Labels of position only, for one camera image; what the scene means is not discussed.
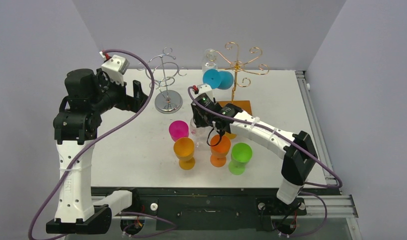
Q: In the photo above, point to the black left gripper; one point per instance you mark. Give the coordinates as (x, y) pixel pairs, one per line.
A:
(129, 103)

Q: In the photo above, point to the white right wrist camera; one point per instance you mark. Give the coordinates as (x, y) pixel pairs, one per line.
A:
(203, 89)

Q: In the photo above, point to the yellow wine glass at back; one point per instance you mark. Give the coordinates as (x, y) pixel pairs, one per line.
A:
(231, 136)

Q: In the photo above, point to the green plastic wine glass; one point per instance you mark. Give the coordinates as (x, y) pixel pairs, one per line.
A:
(241, 154)

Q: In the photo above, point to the blue plastic wine glass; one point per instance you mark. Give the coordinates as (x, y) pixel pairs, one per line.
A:
(222, 80)

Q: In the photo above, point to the silver wire glass rack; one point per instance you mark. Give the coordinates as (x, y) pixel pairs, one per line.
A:
(167, 101)

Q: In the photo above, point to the yellow wine glass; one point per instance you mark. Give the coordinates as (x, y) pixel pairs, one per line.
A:
(184, 149)
(231, 136)

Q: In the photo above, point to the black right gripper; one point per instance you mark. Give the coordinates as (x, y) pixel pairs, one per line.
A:
(197, 112)

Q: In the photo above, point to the clear patterned wine glass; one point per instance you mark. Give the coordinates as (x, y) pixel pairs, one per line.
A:
(209, 60)

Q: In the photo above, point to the clear small wine glass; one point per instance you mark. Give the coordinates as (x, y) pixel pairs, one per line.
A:
(197, 134)

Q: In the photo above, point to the pink plastic wine glass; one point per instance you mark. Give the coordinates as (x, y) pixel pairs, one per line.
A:
(178, 129)

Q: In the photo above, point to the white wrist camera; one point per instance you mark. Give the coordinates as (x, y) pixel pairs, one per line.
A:
(203, 89)
(115, 67)

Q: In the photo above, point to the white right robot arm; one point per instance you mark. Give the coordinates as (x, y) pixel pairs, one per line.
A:
(296, 150)

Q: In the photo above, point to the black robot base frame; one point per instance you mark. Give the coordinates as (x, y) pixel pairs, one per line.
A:
(204, 209)

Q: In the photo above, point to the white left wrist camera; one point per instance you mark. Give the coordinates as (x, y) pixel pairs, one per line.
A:
(115, 67)

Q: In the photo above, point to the yellow wine glass in front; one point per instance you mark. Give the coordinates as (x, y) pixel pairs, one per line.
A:
(184, 149)

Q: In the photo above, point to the orange plastic wine glass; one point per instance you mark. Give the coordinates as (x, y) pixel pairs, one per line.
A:
(219, 147)

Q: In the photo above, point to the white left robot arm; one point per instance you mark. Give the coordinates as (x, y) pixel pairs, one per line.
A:
(89, 95)

